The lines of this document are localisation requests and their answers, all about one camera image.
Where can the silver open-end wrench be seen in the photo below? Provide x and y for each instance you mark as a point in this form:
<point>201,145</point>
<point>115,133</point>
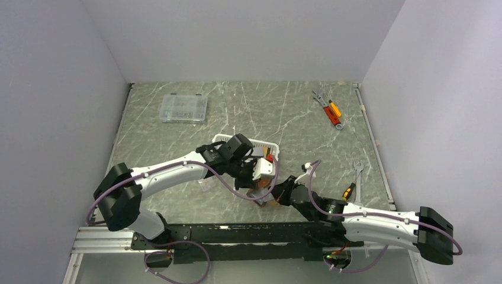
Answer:
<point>358,167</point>

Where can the yellow black screwdriver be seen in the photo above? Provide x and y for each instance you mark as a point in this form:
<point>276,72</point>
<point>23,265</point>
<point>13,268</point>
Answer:
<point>349,191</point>

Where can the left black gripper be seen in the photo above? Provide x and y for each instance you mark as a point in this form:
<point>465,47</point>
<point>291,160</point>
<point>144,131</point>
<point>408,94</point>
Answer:
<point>248,183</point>

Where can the clear plastic card sleeve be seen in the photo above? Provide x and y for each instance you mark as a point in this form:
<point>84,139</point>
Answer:
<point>207,184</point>

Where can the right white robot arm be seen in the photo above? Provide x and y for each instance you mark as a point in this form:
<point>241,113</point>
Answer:
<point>425,231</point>

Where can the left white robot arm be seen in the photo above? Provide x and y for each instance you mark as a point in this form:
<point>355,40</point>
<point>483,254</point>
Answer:
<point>121,192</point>

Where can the brown leather card holder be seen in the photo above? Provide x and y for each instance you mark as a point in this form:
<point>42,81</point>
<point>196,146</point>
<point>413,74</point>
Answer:
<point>263,185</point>

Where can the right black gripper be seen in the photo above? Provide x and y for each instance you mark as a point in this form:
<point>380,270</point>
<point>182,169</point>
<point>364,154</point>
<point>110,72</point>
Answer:
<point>282,190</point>

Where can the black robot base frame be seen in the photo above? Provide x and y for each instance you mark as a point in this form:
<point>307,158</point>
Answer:
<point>249,241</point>

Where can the clear plastic organizer box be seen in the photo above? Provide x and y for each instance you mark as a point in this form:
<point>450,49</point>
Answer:
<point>189,109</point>

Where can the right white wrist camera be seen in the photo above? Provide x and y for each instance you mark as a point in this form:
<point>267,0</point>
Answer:
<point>307,169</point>

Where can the red adjustable wrench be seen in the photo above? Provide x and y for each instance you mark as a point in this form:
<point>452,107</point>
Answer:
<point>334,119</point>

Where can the yellow handled screwdriver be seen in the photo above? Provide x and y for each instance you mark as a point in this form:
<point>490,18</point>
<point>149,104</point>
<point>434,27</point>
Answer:
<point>335,108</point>

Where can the white plastic basket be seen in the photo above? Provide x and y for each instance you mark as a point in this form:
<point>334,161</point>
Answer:
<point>225,137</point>

